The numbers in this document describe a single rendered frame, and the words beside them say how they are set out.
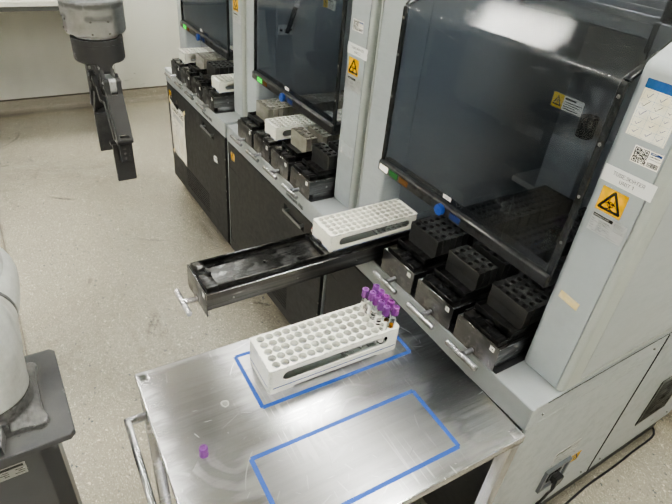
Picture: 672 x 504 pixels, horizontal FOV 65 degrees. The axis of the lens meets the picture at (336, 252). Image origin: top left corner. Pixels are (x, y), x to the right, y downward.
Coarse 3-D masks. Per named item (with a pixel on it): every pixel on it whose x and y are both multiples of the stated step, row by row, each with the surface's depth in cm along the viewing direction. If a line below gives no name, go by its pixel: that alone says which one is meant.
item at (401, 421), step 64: (192, 384) 101; (256, 384) 103; (320, 384) 104; (384, 384) 105; (448, 384) 107; (192, 448) 90; (256, 448) 91; (320, 448) 92; (384, 448) 93; (448, 448) 95; (512, 448) 99
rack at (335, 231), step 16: (368, 208) 153; (384, 208) 156; (400, 208) 155; (320, 224) 144; (336, 224) 145; (352, 224) 147; (368, 224) 147; (384, 224) 148; (400, 224) 155; (320, 240) 145; (336, 240) 141; (352, 240) 149; (368, 240) 148
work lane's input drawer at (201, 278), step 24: (288, 240) 146; (312, 240) 146; (384, 240) 151; (192, 264) 132; (216, 264) 135; (240, 264) 136; (264, 264) 137; (288, 264) 136; (312, 264) 139; (336, 264) 144; (192, 288) 135; (216, 288) 127; (240, 288) 129; (264, 288) 134
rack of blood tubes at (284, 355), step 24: (336, 312) 112; (360, 312) 114; (264, 336) 105; (288, 336) 106; (312, 336) 106; (336, 336) 108; (360, 336) 108; (384, 336) 109; (264, 360) 100; (288, 360) 100; (312, 360) 102; (336, 360) 109; (264, 384) 102; (288, 384) 102
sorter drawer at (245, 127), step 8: (240, 120) 215; (248, 120) 213; (240, 128) 216; (248, 128) 209; (256, 128) 208; (264, 128) 210; (232, 136) 214; (240, 136) 218; (248, 136) 211; (240, 144) 209; (248, 144) 213
